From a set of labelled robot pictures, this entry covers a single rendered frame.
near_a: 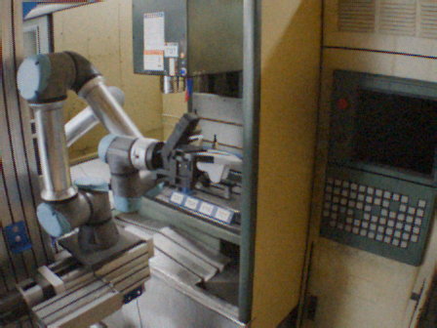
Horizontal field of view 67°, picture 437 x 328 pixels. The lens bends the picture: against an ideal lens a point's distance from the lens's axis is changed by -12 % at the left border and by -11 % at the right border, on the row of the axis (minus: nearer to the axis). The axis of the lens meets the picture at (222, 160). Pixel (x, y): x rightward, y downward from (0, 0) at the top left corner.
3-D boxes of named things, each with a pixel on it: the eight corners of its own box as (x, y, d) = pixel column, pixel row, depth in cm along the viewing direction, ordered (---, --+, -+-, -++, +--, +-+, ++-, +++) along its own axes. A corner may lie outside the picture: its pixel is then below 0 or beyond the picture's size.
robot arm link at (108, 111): (72, 65, 113) (160, 185, 112) (47, 69, 104) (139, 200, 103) (90, 40, 107) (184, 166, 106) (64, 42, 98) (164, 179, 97)
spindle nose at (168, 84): (191, 90, 225) (190, 70, 221) (175, 94, 212) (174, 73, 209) (171, 89, 233) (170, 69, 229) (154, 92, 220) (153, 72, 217)
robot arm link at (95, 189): (119, 211, 125) (114, 174, 120) (93, 227, 113) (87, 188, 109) (94, 204, 129) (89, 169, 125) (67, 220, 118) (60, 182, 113)
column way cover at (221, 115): (244, 174, 259) (245, 100, 243) (193, 159, 287) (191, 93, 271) (248, 172, 263) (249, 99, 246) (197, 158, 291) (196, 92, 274)
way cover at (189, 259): (194, 303, 172) (193, 276, 167) (90, 240, 225) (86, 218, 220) (232, 274, 195) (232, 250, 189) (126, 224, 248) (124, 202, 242)
